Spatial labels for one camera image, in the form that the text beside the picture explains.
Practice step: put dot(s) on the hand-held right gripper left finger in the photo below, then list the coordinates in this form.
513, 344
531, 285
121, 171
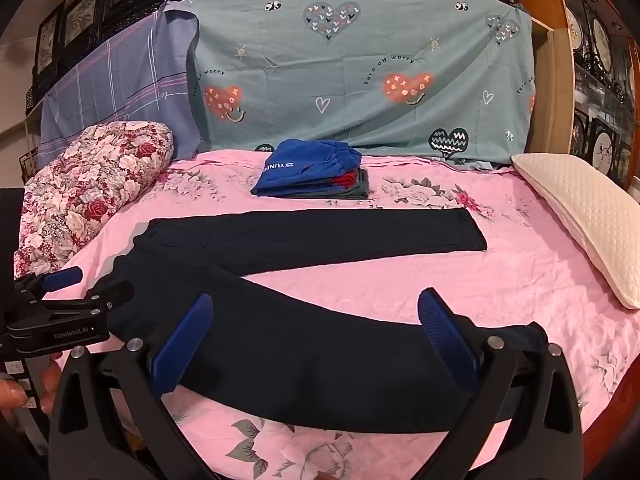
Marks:
182, 345

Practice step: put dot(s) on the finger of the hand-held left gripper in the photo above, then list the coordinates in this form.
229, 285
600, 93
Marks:
107, 296
62, 278

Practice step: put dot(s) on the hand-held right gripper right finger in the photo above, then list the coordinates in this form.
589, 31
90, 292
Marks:
447, 340

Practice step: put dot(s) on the black pants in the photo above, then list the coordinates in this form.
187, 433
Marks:
300, 350

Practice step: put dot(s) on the person's left hand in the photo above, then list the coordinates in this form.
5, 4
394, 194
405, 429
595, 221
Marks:
51, 385

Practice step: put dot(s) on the pink floral bed sheet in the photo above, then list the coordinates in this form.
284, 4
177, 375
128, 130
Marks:
525, 280

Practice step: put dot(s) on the red floral quilt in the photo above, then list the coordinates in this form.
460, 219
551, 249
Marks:
95, 180

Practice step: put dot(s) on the grey folded garment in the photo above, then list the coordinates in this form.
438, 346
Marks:
362, 185

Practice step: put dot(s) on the white quilted pillow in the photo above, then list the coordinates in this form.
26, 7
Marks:
585, 215

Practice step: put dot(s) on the red folded garment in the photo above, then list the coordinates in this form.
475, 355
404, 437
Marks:
345, 178

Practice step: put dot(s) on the blue folded shorts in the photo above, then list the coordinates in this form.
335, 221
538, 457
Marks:
300, 165

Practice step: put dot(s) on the teal heart-printed sheet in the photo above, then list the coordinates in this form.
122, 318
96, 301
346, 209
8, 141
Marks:
360, 60

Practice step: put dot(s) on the wooden bed frame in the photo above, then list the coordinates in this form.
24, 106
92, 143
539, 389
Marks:
552, 85

